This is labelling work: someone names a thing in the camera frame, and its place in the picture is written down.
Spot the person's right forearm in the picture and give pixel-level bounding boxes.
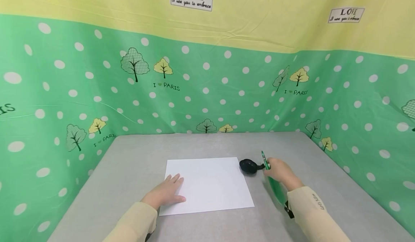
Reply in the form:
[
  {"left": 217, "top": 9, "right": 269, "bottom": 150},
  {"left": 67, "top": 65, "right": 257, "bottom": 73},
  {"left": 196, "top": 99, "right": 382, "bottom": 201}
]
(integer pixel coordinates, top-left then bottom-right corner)
[{"left": 286, "top": 186, "right": 351, "bottom": 242}]

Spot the black round dish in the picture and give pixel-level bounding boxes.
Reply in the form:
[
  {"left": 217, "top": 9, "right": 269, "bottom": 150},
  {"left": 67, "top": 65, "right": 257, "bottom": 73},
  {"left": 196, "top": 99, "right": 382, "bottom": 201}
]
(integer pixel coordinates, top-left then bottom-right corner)
[{"left": 239, "top": 159, "right": 266, "bottom": 176}]

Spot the person's left hand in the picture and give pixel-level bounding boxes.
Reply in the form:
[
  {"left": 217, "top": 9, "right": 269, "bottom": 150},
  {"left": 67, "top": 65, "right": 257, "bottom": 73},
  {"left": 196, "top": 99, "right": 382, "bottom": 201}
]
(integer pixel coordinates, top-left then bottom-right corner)
[{"left": 141, "top": 173, "right": 187, "bottom": 211}]

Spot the green pen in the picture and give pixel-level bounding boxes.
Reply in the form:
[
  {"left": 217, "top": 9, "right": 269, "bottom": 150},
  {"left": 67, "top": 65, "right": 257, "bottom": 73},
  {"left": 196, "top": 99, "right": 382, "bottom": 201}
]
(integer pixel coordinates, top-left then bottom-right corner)
[{"left": 261, "top": 150, "right": 288, "bottom": 205}]

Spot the person's right hand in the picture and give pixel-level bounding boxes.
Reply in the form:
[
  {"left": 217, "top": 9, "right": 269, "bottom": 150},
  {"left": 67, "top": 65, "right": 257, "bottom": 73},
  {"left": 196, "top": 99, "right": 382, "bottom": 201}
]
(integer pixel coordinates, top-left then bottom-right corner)
[{"left": 263, "top": 157, "right": 305, "bottom": 192}]

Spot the black wrist band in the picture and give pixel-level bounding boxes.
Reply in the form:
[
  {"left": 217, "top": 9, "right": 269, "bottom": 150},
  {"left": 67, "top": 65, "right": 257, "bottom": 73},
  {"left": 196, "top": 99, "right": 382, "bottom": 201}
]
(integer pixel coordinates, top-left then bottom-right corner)
[{"left": 284, "top": 200, "right": 295, "bottom": 219}]

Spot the white paper sheet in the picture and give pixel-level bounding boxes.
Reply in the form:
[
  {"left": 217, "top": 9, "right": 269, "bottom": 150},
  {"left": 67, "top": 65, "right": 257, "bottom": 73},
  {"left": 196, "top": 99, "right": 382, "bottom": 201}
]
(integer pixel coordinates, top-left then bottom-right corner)
[{"left": 159, "top": 157, "right": 255, "bottom": 216}]

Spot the person's left forearm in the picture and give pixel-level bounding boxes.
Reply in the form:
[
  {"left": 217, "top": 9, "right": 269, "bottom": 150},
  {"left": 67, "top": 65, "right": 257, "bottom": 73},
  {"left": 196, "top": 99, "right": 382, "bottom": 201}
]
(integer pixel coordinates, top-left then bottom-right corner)
[{"left": 103, "top": 201, "right": 160, "bottom": 242}]

